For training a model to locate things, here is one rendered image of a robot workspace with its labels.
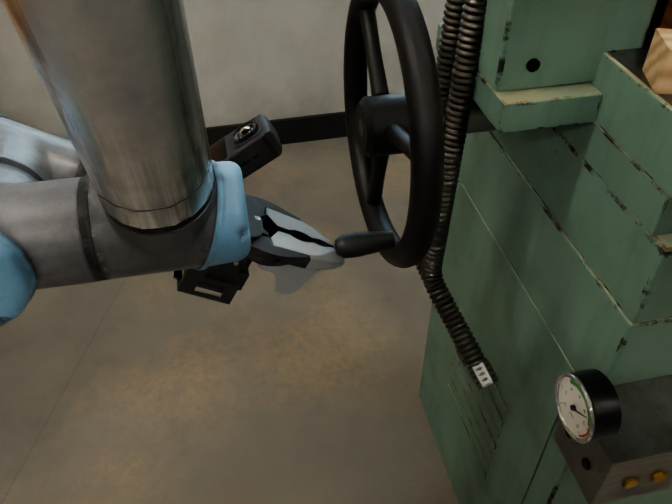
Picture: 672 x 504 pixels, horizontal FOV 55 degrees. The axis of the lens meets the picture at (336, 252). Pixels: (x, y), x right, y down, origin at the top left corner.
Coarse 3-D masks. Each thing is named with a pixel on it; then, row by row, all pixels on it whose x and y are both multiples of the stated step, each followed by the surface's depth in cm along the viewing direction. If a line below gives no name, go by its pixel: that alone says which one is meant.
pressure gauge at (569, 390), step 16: (560, 384) 59; (576, 384) 56; (592, 384) 56; (608, 384) 56; (560, 400) 60; (576, 400) 57; (592, 400) 55; (608, 400) 55; (560, 416) 60; (576, 416) 57; (592, 416) 54; (608, 416) 55; (576, 432) 58; (592, 432) 55; (608, 432) 55
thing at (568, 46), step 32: (512, 0) 52; (544, 0) 52; (576, 0) 53; (608, 0) 53; (640, 0) 54; (512, 32) 53; (544, 32) 54; (576, 32) 55; (608, 32) 55; (640, 32) 56; (480, 64) 59; (512, 64) 55; (544, 64) 56; (576, 64) 57
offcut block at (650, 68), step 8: (656, 32) 51; (664, 32) 51; (656, 40) 51; (664, 40) 50; (656, 48) 51; (664, 48) 49; (648, 56) 52; (656, 56) 51; (664, 56) 49; (648, 64) 52; (656, 64) 51; (664, 64) 49; (648, 72) 52; (656, 72) 51; (664, 72) 50; (648, 80) 52; (656, 80) 50; (664, 80) 50; (656, 88) 50; (664, 88) 50
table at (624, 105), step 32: (608, 64) 56; (640, 64) 55; (480, 96) 60; (512, 96) 57; (544, 96) 57; (576, 96) 57; (608, 96) 56; (640, 96) 52; (512, 128) 57; (608, 128) 57; (640, 128) 53; (640, 160) 53
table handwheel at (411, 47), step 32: (352, 0) 65; (384, 0) 54; (416, 0) 53; (352, 32) 69; (416, 32) 51; (352, 64) 72; (416, 64) 50; (352, 96) 75; (384, 96) 63; (416, 96) 50; (352, 128) 76; (384, 128) 61; (416, 128) 51; (480, 128) 65; (352, 160) 77; (384, 160) 68; (416, 160) 52; (416, 192) 53; (384, 224) 71; (416, 224) 55; (384, 256) 67; (416, 256) 59
